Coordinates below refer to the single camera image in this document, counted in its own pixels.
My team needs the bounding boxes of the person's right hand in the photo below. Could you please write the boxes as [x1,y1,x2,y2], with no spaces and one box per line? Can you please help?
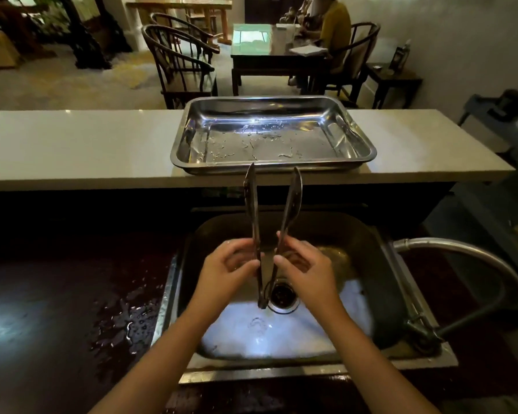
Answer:
[273,231,345,316]

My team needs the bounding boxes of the person's left hand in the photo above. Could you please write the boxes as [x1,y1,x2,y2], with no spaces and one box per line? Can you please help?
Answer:
[191,238,261,316]

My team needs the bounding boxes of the stainless steel tongs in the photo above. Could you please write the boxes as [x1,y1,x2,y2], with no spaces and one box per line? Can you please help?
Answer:
[243,162,304,310]

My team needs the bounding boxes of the person's left forearm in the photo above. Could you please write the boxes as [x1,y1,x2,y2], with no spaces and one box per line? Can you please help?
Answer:
[88,297,230,414]

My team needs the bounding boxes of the person's right forearm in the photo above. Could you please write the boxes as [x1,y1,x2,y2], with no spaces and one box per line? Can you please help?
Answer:
[313,297,441,414]

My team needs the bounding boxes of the sink drain strainer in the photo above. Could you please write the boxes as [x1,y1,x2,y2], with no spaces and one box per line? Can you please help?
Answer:
[268,278,300,315]

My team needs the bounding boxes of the stainless steel sink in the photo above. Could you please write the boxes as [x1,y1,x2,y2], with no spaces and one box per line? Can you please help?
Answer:
[151,210,459,384]

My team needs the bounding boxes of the stainless steel tray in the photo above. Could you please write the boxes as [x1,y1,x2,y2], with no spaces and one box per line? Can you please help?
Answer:
[170,95,378,176]

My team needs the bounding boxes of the curved steel faucet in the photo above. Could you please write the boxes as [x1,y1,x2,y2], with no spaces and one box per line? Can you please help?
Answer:
[393,237,518,354]

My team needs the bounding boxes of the small dark side table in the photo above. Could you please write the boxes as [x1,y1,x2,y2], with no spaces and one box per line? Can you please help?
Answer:
[360,62,424,109]

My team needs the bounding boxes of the dark wooden armchair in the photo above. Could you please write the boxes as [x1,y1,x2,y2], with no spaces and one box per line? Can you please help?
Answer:
[311,22,381,109]
[141,24,218,109]
[150,12,221,61]

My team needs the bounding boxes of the dark wooden dining table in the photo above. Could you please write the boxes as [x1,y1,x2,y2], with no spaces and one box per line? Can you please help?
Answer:
[231,23,329,96]

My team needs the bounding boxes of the white paper stack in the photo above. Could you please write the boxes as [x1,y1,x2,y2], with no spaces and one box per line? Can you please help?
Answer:
[288,45,329,57]

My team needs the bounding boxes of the grey cart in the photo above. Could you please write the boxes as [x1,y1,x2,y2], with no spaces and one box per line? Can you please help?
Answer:
[458,88,518,153]

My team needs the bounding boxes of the light wooden bench table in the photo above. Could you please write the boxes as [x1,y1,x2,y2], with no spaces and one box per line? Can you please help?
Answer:
[126,0,234,45]

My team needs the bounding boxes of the dark carved wooden stand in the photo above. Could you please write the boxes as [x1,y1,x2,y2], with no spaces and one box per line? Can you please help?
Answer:
[56,0,132,70]

